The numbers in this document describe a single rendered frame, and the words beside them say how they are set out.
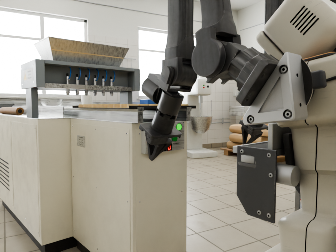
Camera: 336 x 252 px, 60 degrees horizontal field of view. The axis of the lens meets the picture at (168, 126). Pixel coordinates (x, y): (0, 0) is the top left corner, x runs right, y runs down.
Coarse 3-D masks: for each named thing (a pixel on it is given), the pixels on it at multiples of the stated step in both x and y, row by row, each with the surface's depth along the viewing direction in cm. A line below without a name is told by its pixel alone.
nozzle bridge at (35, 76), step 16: (32, 64) 169; (48, 64) 173; (64, 64) 175; (80, 64) 182; (32, 80) 171; (48, 80) 178; (64, 80) 184; (80, 80) 191; (128, 80) 214; (32, 96) 174; (128, 96) 218; (32, 112) 175
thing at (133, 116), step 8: (64, 112) 188; (72, 112) 178; (80, 112) 169; (88, 112) 161; (96, 112) 154; (104, 112) 147; (112, 112) 141; (120, 112) 135; (128, 112) 130; (136, 112) 125; (112, 120) 141; (120, 120) 136; (128, 120) 130; (136, 120) 126
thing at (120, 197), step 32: (96, 128) 152; (128, 128) 129; (96, 160) 154; (128, 160) 130; (160, 160) 138; (96, 192) 156; (128, 192) 131; (160, 192) 139; (96, 224) 157; (128, 224) 132; (160, 224) 140
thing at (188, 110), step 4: (188, 108) 143; (144, 112) 170; (148, 112) 167; (152, 112) 164; (180, 112) 147; (184, 112) 144; (188, 112) 144; (144, 116) 170; (148, 116) 168; (152, 116) 165; (180, 116) 147; (184, 116) 145; (188, 116) 144; (184, 120) 145; (188, 120) 145
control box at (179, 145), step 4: (176, 124) 140; (176, 128) 139; (144, 132) 128; (144, 136) 128; (144, 140) 128; (172, 140) 138; (180, 140) 142; (144, 144) 129; (172, 144) 139; (176, 144) 140; (180, 144) 142; (144, 148) 129; (172, 148) 139; (176, 148) 140; (180, 148) 142; (144, 152) 129
